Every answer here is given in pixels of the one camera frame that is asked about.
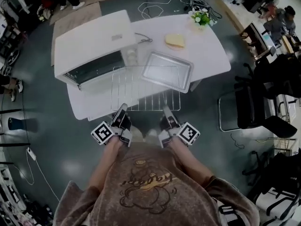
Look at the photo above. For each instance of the wooden table leg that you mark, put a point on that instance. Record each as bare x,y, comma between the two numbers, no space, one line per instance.
195,85

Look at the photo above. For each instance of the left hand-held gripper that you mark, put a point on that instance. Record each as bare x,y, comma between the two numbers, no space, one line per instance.
102,133

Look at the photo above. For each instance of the silver baking tray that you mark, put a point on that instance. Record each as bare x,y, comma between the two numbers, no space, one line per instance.
164,72

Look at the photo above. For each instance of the brown printed shirt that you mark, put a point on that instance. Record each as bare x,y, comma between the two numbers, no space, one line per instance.
152,204

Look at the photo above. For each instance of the person's right forearm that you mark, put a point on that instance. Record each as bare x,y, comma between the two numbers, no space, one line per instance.
190,161

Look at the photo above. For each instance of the person's left forearm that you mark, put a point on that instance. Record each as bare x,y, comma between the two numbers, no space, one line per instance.
108,163

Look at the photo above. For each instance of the potted plant white flowers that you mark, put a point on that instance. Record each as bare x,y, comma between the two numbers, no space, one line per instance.
200,18

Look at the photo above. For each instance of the beige trousers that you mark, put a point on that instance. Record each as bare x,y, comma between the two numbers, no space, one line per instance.
145,140

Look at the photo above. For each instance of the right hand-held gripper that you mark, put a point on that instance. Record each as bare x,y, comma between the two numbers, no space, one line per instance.
189,133

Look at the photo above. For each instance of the person's right shoe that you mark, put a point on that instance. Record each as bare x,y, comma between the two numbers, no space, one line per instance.
151,132

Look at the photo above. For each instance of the bread slice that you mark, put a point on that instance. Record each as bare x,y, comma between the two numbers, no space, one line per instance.
174,39

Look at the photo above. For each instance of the white black office chair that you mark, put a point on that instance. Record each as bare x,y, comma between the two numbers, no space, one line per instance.
275,204

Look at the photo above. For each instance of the white toaster oven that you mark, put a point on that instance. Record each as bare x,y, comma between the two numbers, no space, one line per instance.
94,39

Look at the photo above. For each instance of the white office desk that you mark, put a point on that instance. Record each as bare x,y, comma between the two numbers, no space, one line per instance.
256,41

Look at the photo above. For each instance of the black mesh office chair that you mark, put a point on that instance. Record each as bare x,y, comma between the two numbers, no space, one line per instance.
270,74

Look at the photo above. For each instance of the white power strip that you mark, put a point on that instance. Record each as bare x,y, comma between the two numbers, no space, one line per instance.
31,153

